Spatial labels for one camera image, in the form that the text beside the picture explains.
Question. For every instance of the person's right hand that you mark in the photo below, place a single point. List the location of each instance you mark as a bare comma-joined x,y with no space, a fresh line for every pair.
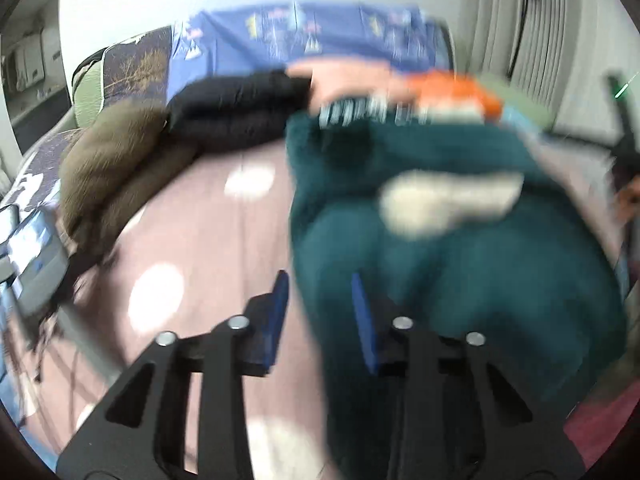
627,200

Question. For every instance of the brown plush garment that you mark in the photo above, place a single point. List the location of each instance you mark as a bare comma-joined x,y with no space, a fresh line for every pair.
115,170

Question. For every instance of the green pillow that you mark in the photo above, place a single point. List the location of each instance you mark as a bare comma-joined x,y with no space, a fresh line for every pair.
525,105

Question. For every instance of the blue tree-print sheet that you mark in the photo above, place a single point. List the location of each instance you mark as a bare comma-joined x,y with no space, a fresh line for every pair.
325,30

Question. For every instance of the pink dotted bedsheet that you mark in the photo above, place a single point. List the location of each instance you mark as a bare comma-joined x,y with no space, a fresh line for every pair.
200,240

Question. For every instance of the grey curtain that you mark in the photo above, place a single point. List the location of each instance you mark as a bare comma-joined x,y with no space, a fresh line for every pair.
565,35

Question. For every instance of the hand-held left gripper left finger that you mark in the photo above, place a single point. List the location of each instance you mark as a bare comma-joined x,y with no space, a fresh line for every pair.
277,310

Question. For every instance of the pink garment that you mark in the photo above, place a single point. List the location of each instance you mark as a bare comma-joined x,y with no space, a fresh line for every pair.
350,80

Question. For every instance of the magenta cloth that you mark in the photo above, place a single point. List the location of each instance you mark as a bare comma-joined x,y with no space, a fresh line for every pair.
605,425

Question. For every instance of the grey camera with screen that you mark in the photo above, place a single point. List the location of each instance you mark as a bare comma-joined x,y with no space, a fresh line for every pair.
35,255

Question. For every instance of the dark tree-print blanket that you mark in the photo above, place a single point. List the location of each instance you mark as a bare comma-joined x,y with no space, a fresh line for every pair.
135,65

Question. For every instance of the orange puffer jacket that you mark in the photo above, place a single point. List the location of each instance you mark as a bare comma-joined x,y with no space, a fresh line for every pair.
450,87

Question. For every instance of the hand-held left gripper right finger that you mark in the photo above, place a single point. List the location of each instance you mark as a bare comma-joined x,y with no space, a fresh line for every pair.
362,325

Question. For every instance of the dark teal fleece hoodie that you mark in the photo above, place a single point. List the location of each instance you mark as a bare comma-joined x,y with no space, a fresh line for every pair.
450,280

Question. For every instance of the black jacket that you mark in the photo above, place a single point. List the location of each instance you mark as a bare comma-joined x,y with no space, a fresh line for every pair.
225,110

